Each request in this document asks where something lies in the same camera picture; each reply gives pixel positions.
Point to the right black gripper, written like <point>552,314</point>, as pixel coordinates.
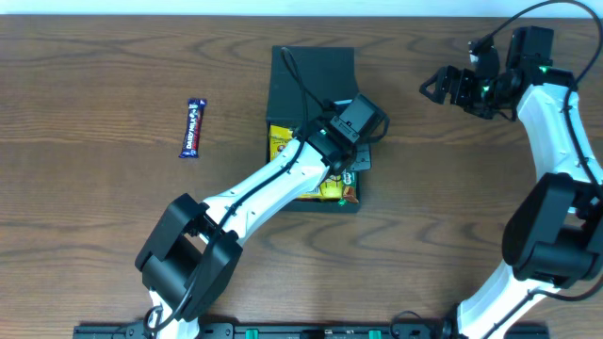
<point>457,85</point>

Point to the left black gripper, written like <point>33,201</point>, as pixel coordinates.
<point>361,160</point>

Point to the red KitKat bar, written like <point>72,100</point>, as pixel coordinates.
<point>349,192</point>

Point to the yellow Mentos roll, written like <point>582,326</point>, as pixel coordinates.
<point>330,189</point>

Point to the dark green box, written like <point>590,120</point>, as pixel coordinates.
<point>328,73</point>

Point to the purple Dairy Milk bar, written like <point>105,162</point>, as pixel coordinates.
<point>195,114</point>

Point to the yellow Hacks candy bag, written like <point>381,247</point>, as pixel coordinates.
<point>279,136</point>

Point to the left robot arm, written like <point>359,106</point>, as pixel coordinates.
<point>191,254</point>

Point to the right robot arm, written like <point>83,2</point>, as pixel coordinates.
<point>554,238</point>

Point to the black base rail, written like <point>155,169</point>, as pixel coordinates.
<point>230,331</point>

